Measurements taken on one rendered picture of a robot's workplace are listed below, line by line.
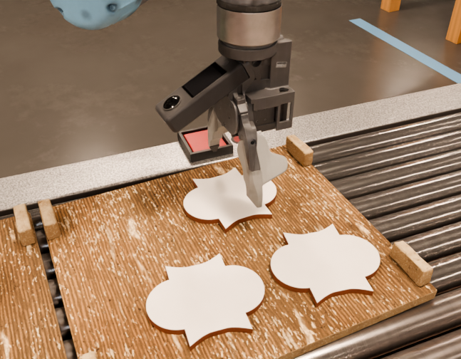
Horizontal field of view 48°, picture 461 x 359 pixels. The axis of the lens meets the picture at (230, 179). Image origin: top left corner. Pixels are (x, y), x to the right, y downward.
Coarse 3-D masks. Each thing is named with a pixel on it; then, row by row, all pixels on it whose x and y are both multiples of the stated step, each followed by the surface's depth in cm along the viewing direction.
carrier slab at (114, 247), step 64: (128, 192) 77; (320, 192) 77; (64, 256) 66; (128, 256) 66; (192, 256) 66; (256, 256) 66; (384, 256) 66; (128, 320) 59; (256, 320) 59; (320, 320) 59
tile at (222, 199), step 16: (224, 176) 78; (240, 176) 78; (192, 192) 75; (208, 192) 75; (224, 192) 75; (240, 192) 75; (272, 192) 75; (192, 208) 73; (208, 208) 73; (224, 208) 73; (240, 208) 73; (256, 208) 73; (224, 224) 70
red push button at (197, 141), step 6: (192, 132) 91; (198, 132) 91; (204, 132) 91; (186, 138) 90; (192, 138) 90; (198, 138) 90; (204, 138) 90; (192, 144) 88; (198, 144) 88; (204, 144) 88; (222, 144) 88; (192, 150) 87; (198, 150) 87
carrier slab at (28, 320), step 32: (0, 224) 71; (32, 224) 71; (0, 256) 66; (32, 256) 66; (0, 288) 62; (32, 288) 62; (0, 320) 59; (32, 320) 59; (0, 352) 55; (32, 352) 55; (64, 352) 56
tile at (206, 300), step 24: (216, 264) 64; (168, 288) 61; (192, 288) 61; (216, 288) 61; (240, 288) 61; (168, 312) 58; (192, 312) 58; (216, 312) 58; (240, 312) 58; (192, 336) 56
